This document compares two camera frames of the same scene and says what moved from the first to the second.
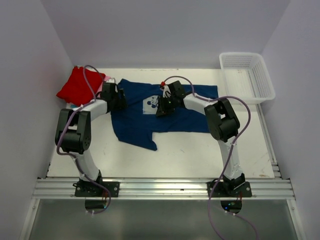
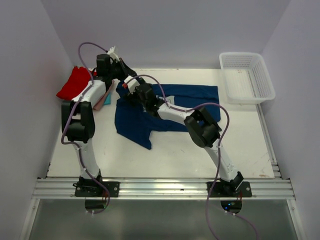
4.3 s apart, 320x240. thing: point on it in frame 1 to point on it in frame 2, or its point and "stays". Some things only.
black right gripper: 162,110 to 132,95
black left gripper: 121,102 to 125,70
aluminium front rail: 265,188 stays
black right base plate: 245,191 stays
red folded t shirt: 77,90 stays
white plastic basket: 247,76 stays
